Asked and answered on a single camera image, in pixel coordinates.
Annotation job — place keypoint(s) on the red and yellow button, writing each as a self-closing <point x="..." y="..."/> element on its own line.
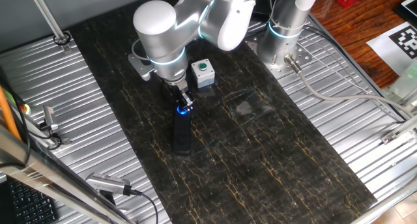
<point x="26" y="109"/>

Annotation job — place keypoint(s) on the orange pole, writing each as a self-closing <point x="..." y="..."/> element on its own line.
<point x="6" y="113"/>

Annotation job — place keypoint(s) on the silver ribbed camera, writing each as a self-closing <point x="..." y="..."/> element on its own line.
<point x="107" y="183"/>

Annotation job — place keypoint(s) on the translucent plastic container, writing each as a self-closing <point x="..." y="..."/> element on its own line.
<point x="405" y="84"/>

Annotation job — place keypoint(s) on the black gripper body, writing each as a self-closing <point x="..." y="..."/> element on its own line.
<point x="178" y="92"/>

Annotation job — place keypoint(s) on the aluminium profile with bracket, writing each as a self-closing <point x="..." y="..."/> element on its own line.
<point x="400" y="129"/>

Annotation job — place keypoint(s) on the aluminium frame beam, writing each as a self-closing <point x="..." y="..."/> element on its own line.
<point x="39" y="175"/>

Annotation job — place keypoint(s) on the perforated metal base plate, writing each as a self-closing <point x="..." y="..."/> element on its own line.
<point x="304" y="56"/>

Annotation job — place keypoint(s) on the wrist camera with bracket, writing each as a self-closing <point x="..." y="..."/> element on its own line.
<point x="140" y="69"/>

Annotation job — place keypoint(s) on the black keyboard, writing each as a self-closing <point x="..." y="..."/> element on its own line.
<point x="32" y="207"/>

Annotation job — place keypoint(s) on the thin metal pole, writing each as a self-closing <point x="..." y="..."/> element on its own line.
<point x="49" y="19"/>

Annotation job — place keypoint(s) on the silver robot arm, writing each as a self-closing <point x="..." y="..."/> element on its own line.
<point x="159" y="35"/>

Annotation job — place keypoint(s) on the black speaker bar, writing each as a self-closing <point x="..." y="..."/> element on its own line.
<point x="181" y="136"/>

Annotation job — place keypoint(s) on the white paper with black marker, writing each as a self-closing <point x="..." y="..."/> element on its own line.
<point x="381" y="48"/>

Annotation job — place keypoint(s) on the grey box with green button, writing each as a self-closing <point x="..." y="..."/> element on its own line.
<point x="203" y="77"/>

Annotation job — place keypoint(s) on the small camera on metal bracket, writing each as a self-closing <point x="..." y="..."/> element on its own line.
<point x="49" y="116"/>

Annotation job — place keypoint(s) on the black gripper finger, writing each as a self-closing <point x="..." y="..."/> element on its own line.
<point x="190" y="102"/>
<point x="178" y="104"/>

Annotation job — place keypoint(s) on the black marble pattern mat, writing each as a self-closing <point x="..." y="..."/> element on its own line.
<point x="260" y="152"/>

